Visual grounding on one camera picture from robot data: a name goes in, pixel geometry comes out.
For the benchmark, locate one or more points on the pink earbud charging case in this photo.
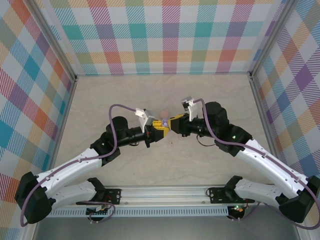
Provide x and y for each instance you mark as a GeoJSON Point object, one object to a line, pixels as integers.
{"type": "Point", "coordinates": [164, 114]}

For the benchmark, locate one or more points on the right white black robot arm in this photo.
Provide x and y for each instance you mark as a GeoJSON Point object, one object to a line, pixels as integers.
{"type": "Point", "coordinates": [270, 165]}

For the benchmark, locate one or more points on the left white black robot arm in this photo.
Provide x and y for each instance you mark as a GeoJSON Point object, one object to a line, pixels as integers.
{"type": "Point", "coordinates": [70, 167]}

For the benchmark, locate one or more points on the small electronics board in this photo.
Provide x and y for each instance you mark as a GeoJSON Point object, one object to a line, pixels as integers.
{"type": "Point", "coordinates": [237, 210]}
{"type": "Point", "coordinates": [97, 212]}

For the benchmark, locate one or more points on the grey metal front panel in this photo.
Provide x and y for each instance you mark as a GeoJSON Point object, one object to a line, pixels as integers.
{"type": "Point", "coordinates": [162, 228]}

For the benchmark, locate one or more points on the aluminium side rail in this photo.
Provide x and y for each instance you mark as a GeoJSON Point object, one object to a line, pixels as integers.
{"type": "Point", "coordinates": [265, 112]}
{"type": "Point", "coordinates": [62, 125]}

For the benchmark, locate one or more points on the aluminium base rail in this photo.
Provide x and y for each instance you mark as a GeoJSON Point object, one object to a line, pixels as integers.
{"type": "Point", "coordinates": [162, 195]}

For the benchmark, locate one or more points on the aluminium corner post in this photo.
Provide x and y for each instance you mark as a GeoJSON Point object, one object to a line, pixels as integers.
{"type": "Point", "coordinates": [55, 42]}
{"type": "Point", "coordinates": [270, 40]}

